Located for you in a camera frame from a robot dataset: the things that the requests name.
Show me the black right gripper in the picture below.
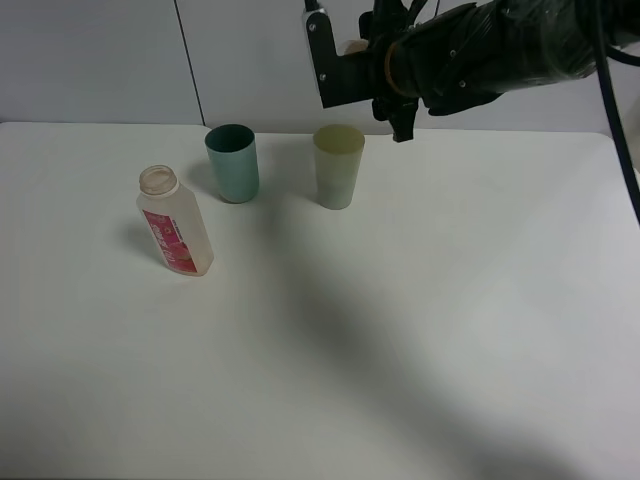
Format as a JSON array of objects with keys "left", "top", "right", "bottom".
[{"left": 359, "top": 0, "right": 425, "bottom": 143}]

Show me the cup with blue sleeve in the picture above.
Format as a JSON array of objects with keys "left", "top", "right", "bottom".
[{"left": 341, "top": 39, "right": 369, "bottom": 56}]

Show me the clear bottle with pink label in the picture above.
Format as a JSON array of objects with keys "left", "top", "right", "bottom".
[{"left": 136, "top": 165, "right": 214, "bottom": 276}]

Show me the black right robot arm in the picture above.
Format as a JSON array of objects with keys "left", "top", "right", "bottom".
[{"left": 359, "top": 1, "right": 639, "bottom": 142}]

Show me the light green plastic cup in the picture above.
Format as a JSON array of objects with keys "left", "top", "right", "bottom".
[{"left": 313, "top": 124, "right": 365, "bottom": 210}]

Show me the teal plastic cup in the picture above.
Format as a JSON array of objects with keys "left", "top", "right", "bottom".
[{"left": 205, "top": 124, "right": 259, "bottom": 204}]

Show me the dark right wrist camera mount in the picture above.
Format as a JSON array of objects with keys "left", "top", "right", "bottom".
[{"left": 303, "top": 1, "right": 374, "bottom": 109}]

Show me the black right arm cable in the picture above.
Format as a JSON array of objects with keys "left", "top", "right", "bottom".
[{"left": 592, "top": 39, "right": 640, "bottom": 224}]

